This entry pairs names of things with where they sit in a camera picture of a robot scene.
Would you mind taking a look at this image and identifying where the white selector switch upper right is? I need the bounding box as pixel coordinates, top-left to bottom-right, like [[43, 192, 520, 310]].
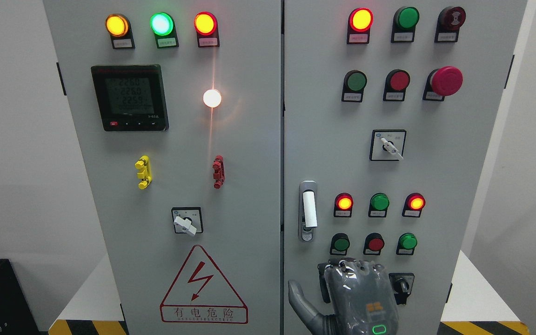
[[370, 129, 407, 161]]

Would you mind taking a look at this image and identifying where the white selector switch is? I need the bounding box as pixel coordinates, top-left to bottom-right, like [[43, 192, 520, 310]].
[[320, 278, 330, 304], [370, 129, 407, 161]]

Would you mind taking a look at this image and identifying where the red electric hazard warning sticker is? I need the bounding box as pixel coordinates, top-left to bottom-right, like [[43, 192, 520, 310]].
[[160, 245, 248, 324]]

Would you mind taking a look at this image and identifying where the red push button second row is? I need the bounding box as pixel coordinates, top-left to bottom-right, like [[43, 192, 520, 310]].
[[382, 69, 410, 101]]

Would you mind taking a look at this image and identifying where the red indicator light lower right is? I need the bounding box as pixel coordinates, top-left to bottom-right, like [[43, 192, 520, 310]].
[[402, 193, 426, 218]]

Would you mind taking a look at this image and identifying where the black selector switch bottom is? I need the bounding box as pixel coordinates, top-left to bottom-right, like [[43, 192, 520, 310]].
[[389, 272, 415, 305]]

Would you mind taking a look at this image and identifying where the grey cabinet door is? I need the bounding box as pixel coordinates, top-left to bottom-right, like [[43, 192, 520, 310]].
[[283, 0, 527, 335], [43, 0, 281, 335]]

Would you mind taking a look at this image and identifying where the red indicator light top left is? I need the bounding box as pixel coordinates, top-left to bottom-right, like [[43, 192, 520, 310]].
[[194, 11, 220, 47]]

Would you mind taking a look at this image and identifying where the green indicator light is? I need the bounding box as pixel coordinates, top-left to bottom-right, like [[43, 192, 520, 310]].
[[150, 12, 179, 48], [368, 193, 390, 218]]

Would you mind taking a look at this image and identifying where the green push button bottom right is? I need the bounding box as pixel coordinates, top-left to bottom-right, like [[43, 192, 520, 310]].
[[396, 233, 418, 256]]

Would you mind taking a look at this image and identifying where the silver door swing handle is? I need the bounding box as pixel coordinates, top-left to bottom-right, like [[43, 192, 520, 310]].
[[298, 181, 318, 242]]

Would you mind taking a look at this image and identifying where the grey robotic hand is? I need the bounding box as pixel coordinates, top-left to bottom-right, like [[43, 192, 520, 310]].
[[288, 257, 399, 335]]

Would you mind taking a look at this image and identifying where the green push button second row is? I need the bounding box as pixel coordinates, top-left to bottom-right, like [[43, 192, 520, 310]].
[[341, 70, 367, 103]]

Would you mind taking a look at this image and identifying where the red terminal connector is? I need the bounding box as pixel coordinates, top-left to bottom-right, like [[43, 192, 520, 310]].
[[211, 155, 225, 189]]

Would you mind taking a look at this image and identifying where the yellow terminal connector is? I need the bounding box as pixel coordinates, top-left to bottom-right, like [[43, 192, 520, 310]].
[[134, 155, 153, 189]]

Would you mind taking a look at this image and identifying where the red push button bottom middle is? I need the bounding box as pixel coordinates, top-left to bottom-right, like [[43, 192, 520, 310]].
[[363, 233, 385, 256]]

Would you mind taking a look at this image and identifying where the yellow indicator light top left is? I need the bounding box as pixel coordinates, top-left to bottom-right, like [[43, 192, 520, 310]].
[[106, 13, 135, 49]]

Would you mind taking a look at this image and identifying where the dark red buzzer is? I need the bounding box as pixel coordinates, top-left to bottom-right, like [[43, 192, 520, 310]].
[[434, 6, 466, 43]]

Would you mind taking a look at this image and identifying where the white selector switch bottom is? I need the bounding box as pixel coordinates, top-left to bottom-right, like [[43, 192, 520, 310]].
[[320, 278, 330, 304]]

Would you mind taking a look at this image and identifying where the red indicator light top right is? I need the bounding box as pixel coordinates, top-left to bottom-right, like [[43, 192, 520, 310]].
[[347, 7, 374, 45]]

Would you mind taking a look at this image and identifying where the green indicator light lower middle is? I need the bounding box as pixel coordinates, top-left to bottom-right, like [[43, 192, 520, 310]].
[[368, 193, 390, 218]]

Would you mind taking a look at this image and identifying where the red mushroom emergency stop button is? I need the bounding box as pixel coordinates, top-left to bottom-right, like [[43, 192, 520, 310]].
[[422, 66, 463, 101]]

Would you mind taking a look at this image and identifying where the white selector switch left door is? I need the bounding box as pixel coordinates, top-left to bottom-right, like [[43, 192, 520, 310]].
[[171, 207, 204, 237]]

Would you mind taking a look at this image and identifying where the red indicator light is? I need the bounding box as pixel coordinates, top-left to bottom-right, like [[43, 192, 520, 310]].
[[402, 193, 426, 218], [333, 193, 353, 218], [194, 11, 220, 47], [347, 7, 374, 45]]

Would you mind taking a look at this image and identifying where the green push button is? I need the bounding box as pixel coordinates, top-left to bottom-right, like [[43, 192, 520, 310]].
[[391, 7, 420, 44], [329, 233, 350, 256], [396, 233, 418, 256]]

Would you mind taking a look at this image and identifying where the white indicator light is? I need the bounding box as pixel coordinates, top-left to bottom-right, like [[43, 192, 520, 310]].
[[202, 89, 222, 108]]

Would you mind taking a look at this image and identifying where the green indicator light top left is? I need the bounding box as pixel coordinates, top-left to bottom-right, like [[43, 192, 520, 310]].
[[150, 12, 179, 48]]

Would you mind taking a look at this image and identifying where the grey cabinet right door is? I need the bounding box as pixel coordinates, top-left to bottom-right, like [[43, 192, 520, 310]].
[[283, 0, 527, 335]]

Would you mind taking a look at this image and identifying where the red indicator light lower left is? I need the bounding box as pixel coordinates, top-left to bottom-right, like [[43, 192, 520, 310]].
[[333, 193, 353, 218]]

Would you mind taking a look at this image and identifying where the black digital power meter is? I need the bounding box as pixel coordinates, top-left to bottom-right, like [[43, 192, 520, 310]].
[[91, 64, 169, 132]]

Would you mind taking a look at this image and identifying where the green push button bottom left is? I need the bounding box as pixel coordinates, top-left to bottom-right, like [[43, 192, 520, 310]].
[[329, 233, 350, 256]]

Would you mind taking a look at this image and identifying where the green push button top right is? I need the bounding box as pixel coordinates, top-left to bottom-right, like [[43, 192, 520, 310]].
[[391, 7, 420, 44]]

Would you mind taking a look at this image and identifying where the grey cabinet left door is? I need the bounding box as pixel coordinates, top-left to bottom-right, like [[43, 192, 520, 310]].
[[43, 0, 281, 335]]

